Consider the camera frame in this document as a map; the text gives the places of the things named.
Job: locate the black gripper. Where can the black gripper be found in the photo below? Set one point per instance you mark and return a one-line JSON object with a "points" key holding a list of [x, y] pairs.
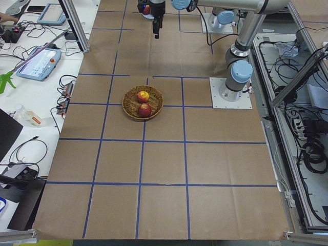
{"points": [[157, 10]]}

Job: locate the yellowish red apple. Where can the yellowish red apple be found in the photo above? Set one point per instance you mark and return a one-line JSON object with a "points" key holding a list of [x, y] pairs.
{"points": [[143, 97]]}

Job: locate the white round plate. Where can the white round plate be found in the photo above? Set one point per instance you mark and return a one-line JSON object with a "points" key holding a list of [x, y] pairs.
{"points": [[148, 16]]}

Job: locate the red apple on plate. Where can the red apple on plate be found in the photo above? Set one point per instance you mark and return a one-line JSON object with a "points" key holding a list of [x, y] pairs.
{"points": [[146, 10]]}

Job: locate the round wicker basket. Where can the round wicker basket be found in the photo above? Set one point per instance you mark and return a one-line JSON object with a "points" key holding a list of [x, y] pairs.
{"points": [[131, 104]]}

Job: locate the dark red apple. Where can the dark red apple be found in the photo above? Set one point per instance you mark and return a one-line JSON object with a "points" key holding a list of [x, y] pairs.
{"points": [[144, 110]]}

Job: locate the blue teach pendant far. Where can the blue teach pendant far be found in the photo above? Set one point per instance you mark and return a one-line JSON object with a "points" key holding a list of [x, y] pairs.
{"points": [[52, 15]]}

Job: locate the blue teach pendant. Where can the blue teach pendant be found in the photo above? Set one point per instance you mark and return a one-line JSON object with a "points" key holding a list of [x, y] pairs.
{"points": [[52, 15], [40, 66]]}

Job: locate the orange black adapter upper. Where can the orange black adapter upper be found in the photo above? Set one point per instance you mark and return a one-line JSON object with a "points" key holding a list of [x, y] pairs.
{"points": [[66, 91]]}

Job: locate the orange black adapter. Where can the orange black adapter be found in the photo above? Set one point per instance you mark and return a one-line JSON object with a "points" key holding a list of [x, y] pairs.
{"points": [[62, 108], [66, 91]]}

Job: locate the blue teach pendant near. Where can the blue teach pendant near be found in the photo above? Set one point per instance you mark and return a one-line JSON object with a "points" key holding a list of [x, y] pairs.
{"points": [[40, 66]]}

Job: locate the orange black adapter lower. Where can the orange black adapter lower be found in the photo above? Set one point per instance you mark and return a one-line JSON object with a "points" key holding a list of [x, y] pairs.
{"points": [[62, 108]]}

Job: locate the black box on desk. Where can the black box on desk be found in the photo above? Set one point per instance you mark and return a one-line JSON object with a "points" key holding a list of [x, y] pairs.
{"points": [[12, 33]]}

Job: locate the plastic bottle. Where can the plastic bottle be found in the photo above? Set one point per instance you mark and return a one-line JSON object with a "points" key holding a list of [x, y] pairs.
{"points": [[28, 115]]}

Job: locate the white power strip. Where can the white power strip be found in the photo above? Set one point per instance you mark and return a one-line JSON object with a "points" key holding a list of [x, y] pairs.
{"points": [[295, 120]]}

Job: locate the black laptop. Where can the black laptop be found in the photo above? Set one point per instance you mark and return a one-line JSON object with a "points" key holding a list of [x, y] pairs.
{"points": [[10, 130]]}

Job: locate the grey usb hub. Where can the grey usb hub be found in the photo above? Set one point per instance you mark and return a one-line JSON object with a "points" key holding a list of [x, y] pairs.
{"points": [[14, 171]]}

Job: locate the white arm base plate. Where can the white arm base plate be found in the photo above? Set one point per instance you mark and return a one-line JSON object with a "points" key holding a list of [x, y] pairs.
{"points": [[222, 99], [218, 29]]}

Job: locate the aluminium frame post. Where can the aluminium frame post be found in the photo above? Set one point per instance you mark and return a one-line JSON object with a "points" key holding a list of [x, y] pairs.
{"points": [[75, 25]]}

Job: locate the aluminium frame strut right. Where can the aluminium frame strut right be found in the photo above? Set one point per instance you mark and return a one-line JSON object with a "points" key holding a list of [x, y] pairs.
{"points": [[309, 68]]}

